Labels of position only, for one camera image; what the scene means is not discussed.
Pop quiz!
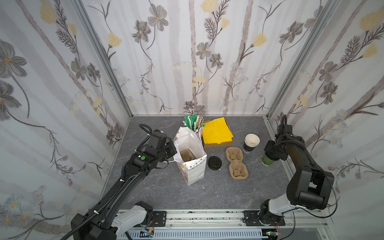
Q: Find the green paper cup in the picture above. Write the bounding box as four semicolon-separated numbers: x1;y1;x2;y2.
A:
262;154;279;167

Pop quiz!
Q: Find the brown pulp carrier top piece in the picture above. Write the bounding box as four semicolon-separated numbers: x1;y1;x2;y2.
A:
180;149;196;162

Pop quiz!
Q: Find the white patterned paper bag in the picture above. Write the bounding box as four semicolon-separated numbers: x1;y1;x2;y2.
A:
173;127;207;186

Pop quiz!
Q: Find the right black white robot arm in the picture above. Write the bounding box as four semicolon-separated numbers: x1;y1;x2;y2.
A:
259;140;335;226

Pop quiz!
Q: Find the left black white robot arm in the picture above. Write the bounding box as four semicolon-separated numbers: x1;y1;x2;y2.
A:
62;137;177;240

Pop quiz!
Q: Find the black paper cup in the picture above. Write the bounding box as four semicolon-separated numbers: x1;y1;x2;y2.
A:
243;134;260;153

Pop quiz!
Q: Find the green white straws bundle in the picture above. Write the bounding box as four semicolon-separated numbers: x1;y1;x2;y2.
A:
183;114;205;133

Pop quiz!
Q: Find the brown pulp cup carrier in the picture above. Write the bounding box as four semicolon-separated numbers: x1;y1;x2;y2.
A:
226;147;249;180

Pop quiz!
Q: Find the black cup lid stack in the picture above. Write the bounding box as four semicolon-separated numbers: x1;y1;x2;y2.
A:
207;156;222;171

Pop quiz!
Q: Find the brown cardboard napkin box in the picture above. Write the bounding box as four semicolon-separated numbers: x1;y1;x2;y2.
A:
202;119;235;149

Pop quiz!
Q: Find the yellow napkins stack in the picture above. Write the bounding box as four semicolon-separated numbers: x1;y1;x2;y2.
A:
201;117;234;145

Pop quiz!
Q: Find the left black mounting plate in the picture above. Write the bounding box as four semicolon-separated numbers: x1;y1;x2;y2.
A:
141;211;167;228

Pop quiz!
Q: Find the black mounting plate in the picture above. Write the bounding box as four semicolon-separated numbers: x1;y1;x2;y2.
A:
141;211;167;228
243;210;286;227

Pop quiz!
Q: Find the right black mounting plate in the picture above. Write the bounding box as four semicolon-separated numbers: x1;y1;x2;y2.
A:
243;210;286;227

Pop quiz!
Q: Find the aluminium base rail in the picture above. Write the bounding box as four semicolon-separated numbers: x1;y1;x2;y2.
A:
118;209;335;240

